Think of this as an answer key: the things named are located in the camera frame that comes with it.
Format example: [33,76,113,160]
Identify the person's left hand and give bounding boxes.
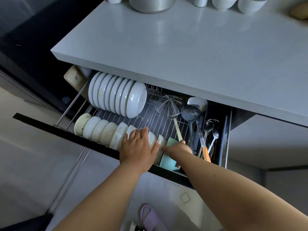
[120,127,161,174]

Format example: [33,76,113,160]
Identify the person's right hand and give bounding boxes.
[162,140,193,164]

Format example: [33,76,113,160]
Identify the small white bowl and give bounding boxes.
[148,131,167,165]

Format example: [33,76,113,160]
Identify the person's right forearm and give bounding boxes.
[177,153,308,231]

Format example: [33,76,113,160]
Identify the person's left forearm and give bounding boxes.
[52,163,151,231]

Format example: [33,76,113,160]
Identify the pale green square plate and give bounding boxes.
[160,138,181,171]

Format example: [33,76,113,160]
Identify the metal ladle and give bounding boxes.
[181,105,202,152]

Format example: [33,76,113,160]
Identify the bunch of metal spoons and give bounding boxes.
[203,119,220,155]

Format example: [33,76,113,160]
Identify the white ceramic spoon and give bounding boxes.
[187,97,208,111]

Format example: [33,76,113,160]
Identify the row of white bowls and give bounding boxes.
[74,113,137,151]

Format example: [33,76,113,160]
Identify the row of white plates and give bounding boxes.
[88,72,148,119]

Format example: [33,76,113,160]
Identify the purple slipper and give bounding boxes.
[139,203,167,231]

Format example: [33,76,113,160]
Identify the black drawer front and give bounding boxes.
[13,113,196,190]

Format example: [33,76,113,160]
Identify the wooden cutting board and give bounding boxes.
[64,65,90,99]

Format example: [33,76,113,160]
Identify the metal pot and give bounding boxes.
[128,0,177,14]

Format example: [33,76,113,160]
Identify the yellow rounded object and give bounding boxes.
[290,2,308,21]

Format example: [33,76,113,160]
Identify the wire dish rack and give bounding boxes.
[56,87,232,177]

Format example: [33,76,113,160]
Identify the spatula with orange handle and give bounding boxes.
[195,120,212,163]

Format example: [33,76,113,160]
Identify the wire skimmer strainer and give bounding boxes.
[155,95,185,144]

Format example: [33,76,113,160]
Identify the metal cabinet handle bar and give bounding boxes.
[48,146,90,215]

